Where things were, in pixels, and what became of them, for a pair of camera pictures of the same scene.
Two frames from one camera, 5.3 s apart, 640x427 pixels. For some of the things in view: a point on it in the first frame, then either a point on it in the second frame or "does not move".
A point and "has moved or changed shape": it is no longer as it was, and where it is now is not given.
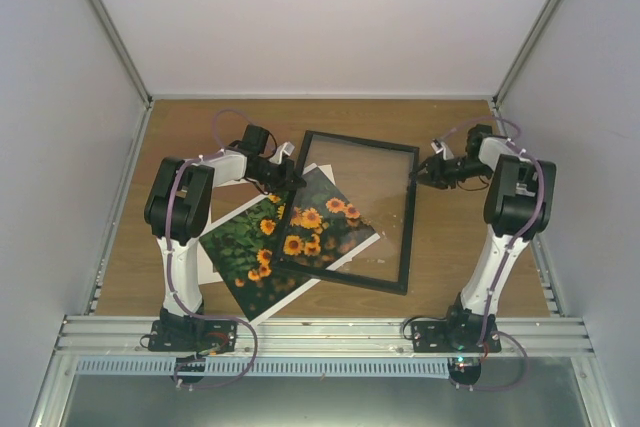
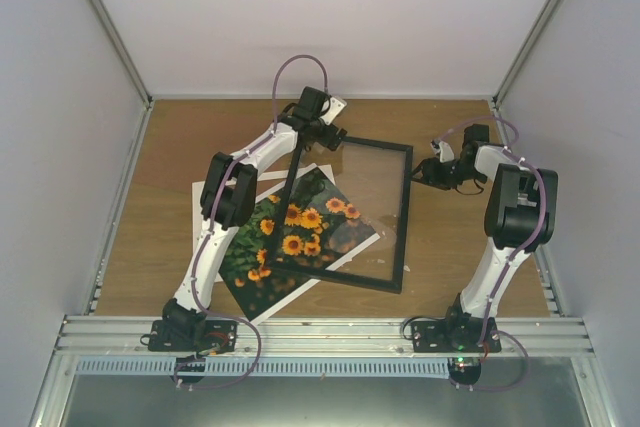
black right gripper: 435,173 does not move
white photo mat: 210,273 has moved or changed shape
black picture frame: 354,278 has moved or changed shape
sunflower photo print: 323,228 does not move
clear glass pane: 351,217 does not move
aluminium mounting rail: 320,334 does not move
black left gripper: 285,184 to 328,140
